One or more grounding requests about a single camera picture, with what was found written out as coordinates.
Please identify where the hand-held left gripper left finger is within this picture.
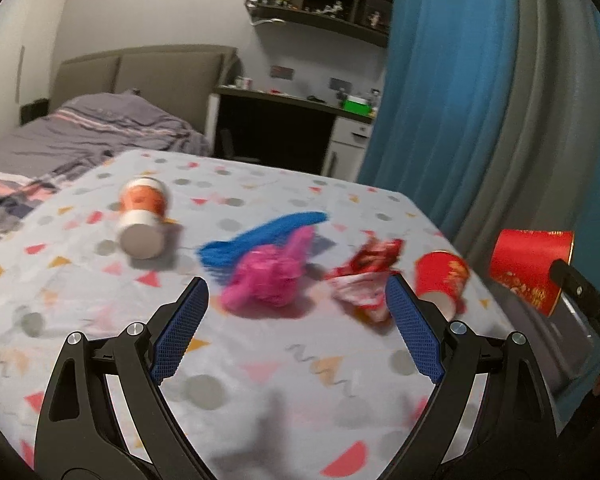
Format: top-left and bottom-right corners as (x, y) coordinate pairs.
(34, 276), (216, 480)

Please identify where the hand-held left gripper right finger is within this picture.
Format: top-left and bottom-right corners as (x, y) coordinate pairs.
(384, 275), (561, 480)

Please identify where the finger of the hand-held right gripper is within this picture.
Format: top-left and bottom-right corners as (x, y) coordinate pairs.
(549, 258), (600, 323)

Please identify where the red paper cup gold lining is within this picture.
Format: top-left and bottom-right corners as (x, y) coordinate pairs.
(487, 229), (576, 317)

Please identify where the grey plastic bin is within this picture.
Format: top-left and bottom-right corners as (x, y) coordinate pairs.
(485, 280), (600, 385)

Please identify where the red patterned paper cup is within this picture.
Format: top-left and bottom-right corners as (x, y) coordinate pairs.
(414, 251), (472, 322)

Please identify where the red and white snack wrapper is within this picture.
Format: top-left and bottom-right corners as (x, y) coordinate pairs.
(326, 237), (405, 328)

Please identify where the pink plastic bag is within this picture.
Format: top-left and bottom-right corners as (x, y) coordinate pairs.
(220, 225), (315, 313)

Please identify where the orange and white paper cup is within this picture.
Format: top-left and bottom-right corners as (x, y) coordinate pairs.
(117, 177), (172, 260)

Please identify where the patterned white tablecloth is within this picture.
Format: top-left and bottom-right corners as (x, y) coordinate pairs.
(0, 149), (512, 480)

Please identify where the grey curtain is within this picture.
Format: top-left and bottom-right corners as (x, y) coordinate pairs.
(445, 0), (600, 281)

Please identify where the clear chair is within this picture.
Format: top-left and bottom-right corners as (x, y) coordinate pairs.
(218, 127), (236, 161)

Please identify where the white drawer unit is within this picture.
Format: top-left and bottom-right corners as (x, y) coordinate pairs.
(325, 116), (374, 181)

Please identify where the grey striped blanket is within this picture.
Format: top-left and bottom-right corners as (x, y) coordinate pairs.
(0, 89), (214, 261)

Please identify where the dark top desk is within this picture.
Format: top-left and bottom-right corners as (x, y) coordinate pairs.
(207, 85), (377, 179)

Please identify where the green box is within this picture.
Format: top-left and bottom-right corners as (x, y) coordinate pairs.
(341, 94), (374, 114)

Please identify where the blue curtain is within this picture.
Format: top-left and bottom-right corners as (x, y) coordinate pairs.
(357, 0), (531, 242)

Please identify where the grey upholstered headboard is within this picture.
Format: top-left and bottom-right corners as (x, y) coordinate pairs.
(50, 45), (240, 133)

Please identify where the dark bedside cabinet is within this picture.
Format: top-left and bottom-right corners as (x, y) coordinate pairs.
(20, 100), (51, 126)

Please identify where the white wardrobe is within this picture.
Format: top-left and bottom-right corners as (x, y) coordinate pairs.
(0, 30), (57, 149)

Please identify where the white clip lamp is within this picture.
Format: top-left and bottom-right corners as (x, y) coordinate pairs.
(250, 2), (287, 29)

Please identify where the dark wall shelf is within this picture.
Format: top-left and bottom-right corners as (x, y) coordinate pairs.
(245, 0), (399, 49)

